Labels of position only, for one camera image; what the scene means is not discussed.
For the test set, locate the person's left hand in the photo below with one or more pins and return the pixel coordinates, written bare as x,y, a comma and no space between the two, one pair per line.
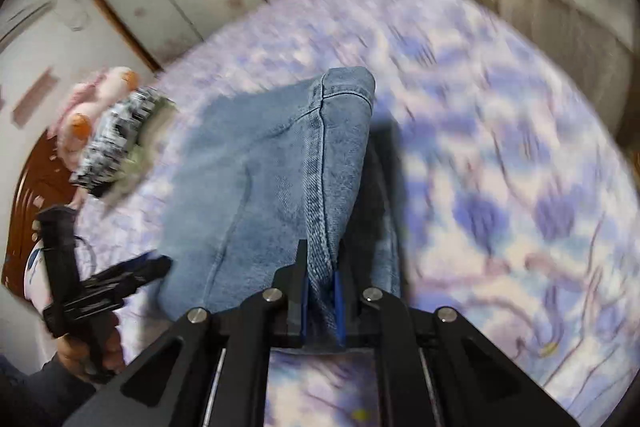
75,354

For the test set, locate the white wall air conditioner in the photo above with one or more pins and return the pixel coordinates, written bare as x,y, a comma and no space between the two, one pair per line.
22,24

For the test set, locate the light green cloth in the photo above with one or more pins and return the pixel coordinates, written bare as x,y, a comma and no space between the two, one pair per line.
135,162

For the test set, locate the person's left forearm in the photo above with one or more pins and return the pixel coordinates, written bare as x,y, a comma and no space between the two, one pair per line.
35,392

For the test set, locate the brown wooden headboard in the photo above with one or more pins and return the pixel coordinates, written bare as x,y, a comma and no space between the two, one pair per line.
35,187

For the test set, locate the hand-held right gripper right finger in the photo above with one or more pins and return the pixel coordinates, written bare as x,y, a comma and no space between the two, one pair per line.
340,307

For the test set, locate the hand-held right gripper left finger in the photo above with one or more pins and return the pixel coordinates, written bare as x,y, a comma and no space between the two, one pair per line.
302,307

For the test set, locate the black and white patterned cloth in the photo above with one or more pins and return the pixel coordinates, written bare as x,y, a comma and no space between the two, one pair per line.
117,137

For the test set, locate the pink plush toy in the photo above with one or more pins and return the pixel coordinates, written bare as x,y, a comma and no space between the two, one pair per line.
90,107

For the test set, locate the purple floral bed sheet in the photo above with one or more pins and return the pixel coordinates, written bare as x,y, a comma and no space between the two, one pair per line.
490,207

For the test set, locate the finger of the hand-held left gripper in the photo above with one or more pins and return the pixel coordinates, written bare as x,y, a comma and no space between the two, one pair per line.
135,266
150,269

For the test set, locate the blue denim jeans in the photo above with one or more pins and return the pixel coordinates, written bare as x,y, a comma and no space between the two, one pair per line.
280,167

